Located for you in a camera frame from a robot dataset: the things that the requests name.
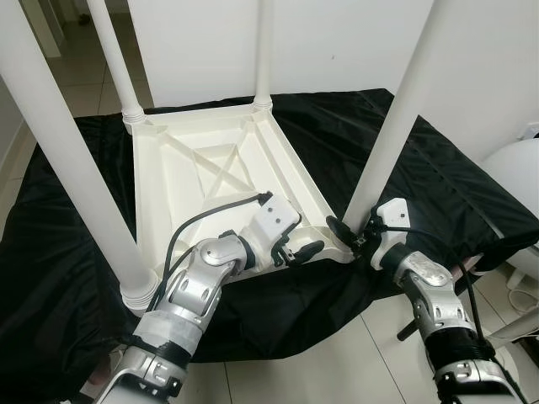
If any white stand pole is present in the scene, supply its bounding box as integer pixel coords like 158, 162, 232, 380
488, 313, 539, 348

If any black table cloth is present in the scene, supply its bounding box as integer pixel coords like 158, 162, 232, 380
0, 88, 539, 396

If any small white plastic object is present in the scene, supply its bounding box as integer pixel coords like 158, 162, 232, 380
505, 252, 539, 304

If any dark grey metal table leg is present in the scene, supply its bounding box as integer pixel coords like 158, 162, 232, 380
396, 261, 483, 342

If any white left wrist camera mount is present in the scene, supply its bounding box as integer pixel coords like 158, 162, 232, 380
244, 192, 302, 262

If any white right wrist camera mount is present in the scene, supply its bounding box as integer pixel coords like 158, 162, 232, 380
369, 198, 414, 270

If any white plastic table top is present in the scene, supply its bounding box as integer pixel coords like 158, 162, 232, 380
120, 97, 359, 311

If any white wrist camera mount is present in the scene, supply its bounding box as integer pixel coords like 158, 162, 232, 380
369, 198, 414, 270
244, 192, 302, 262

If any white plastic table leg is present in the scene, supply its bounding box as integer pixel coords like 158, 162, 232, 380
253, 0, 275, 110
0, 0, 161, 314
84, 0, 148, 123
341, 0, 460, 232

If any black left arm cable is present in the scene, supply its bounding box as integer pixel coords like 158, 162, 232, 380
164, 192, 272, 291

